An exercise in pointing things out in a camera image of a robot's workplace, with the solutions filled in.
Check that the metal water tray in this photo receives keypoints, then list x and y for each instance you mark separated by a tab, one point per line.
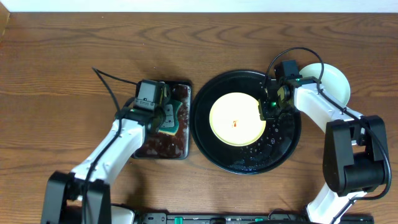
168	143

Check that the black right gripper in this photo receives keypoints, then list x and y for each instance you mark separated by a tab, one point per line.
265	114

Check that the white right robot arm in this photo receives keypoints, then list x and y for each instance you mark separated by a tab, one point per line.
355	158

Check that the black rectangular tray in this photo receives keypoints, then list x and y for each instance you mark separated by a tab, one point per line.
186	85

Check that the green scrub sponge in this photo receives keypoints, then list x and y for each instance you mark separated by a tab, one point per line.
171	123

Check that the round black tray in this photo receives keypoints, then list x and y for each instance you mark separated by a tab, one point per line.
274	146

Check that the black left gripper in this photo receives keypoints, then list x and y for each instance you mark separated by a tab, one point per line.
166	101

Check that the pale green plate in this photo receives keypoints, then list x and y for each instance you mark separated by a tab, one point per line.
333	80

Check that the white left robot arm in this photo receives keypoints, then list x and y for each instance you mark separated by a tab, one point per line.
83	194

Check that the yellow plate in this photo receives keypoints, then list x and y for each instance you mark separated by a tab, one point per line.
235	119

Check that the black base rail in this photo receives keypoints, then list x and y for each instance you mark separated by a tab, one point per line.
217	218

